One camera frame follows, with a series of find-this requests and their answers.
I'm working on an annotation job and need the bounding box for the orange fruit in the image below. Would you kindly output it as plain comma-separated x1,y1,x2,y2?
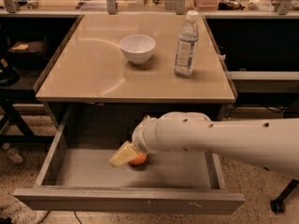
129,153,148,165

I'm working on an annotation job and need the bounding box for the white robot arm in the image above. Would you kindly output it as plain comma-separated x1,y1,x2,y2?
110,112,299,180

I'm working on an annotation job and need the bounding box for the open grey top drawer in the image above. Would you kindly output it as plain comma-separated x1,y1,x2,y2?
14,105,245,215

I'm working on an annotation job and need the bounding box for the clear plastic water bottle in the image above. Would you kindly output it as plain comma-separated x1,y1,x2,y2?
174,10,199,77

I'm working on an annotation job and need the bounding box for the grey cabinet with glossy top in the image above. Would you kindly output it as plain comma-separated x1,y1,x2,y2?
35,13,236,124

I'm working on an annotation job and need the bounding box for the black side table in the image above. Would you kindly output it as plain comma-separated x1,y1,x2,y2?
0,37,55,145

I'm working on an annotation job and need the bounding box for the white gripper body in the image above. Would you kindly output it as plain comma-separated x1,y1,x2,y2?
132,116,154,154

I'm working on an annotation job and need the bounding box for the black office chair base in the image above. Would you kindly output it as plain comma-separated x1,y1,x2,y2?
270,179,299,214

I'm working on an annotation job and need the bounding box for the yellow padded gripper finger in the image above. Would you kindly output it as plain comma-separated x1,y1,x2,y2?
109,141,139,167

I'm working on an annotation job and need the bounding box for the small bottle on floor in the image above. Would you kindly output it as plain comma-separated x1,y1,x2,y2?
3,143,23,164

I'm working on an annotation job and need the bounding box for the white bowl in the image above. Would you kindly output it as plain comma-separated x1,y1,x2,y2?
120,35,156,64

